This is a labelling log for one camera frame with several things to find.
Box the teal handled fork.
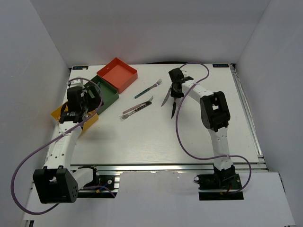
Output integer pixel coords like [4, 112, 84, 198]
[134, 79, 162, 99]

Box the black handled knife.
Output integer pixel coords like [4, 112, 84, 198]
[161, 86, 172, 106]

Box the pink handled knife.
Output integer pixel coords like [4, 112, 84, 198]
[171, 98, 177, 119]

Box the black handled fork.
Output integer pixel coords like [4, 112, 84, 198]
[119, 102, 152, 120]

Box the teal handled knife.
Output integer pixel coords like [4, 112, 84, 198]
[88, 83, 101, 99]

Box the pink handled fork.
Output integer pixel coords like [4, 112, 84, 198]
[122, 96, 154, 114]

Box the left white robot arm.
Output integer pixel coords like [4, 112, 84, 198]
[33, 85, 102, 204]

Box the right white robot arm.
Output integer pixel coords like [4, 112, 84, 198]
[169, 68, 235, 189]

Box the yellow square container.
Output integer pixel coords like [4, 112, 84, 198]
[50, 103, 99, 137]

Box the green square container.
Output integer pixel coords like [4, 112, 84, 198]
[91, 75, 119, 115]

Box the red square container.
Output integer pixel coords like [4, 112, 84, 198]
[97, 58, 138, 94]

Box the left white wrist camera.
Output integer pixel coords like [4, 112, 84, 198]
[67, 79, 84, 88]

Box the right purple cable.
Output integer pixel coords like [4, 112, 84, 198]
[175, 61, 252, 195]

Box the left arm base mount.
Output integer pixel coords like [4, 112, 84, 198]
[73, 166, 117, 199]

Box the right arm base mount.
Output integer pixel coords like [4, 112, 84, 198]
[193, 173, 244, 201]

